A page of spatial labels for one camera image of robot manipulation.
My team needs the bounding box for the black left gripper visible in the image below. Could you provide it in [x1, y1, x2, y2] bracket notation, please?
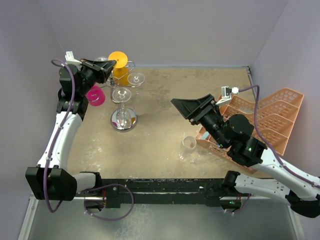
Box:
[77, 58, 116, 96]

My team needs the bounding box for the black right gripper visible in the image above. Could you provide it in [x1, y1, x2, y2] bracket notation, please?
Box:
[171, 93, 230, 148]

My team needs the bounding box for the yellow plastic wine glass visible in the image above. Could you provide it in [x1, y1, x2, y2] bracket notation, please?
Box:
[108, 51, 129, 86]

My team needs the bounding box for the pink plastic wine glass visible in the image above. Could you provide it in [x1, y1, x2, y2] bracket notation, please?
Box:
[85, 84, 106, 107]

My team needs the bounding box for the clear champagne flute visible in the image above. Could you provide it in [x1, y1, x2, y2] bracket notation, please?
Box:
[127, 72, 146, 116]
[110, 87, 138, 132]

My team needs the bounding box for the clear wine glass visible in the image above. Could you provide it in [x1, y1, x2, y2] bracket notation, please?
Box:
[177, 136, 197, 163]
[94, 56, 108, 62]

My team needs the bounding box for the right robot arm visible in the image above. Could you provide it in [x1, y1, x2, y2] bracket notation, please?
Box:
[171, 94, 320, 218]

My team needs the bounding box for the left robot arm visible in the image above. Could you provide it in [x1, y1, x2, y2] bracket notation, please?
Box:
[25, 58, 116, 201]

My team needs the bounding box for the chrome wine glass rack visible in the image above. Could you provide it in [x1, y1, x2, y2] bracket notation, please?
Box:
[102, 60, 138, 132]

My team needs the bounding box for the orange plastic basket rack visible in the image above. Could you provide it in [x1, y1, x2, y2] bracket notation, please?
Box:
[194, 87, 305, 175]

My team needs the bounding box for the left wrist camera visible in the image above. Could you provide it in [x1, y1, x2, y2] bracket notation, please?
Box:
[65, 51, 81, 65]

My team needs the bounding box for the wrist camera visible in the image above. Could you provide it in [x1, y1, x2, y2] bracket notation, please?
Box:
[216, 86, 239, 107]
[65, 51, 81, 65]

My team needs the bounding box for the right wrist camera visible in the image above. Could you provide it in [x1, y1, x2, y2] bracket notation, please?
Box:
[216, 86, 239, 107]

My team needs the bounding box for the black base frame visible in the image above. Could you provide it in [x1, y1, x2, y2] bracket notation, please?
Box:
[77, 178, 248, 211]

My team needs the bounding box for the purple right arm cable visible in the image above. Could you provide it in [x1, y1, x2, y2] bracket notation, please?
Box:
[237, 84, 320, 187]

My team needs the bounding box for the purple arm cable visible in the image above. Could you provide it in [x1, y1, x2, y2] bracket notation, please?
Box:
[42, 57, 77, 214]
[237, 84, 320, 187]

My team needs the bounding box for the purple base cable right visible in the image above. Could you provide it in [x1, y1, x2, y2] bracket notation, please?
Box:
[223, 192, 252, 215]

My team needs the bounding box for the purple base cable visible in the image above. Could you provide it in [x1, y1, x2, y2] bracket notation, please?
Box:
[83, 183, 135, 222]
[223, 192, 252, 215]

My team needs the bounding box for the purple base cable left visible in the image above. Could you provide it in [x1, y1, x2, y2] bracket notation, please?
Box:
[83, 183, 135, 222]

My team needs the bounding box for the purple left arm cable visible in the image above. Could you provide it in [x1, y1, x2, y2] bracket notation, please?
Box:
[42, 57, 77, 214]

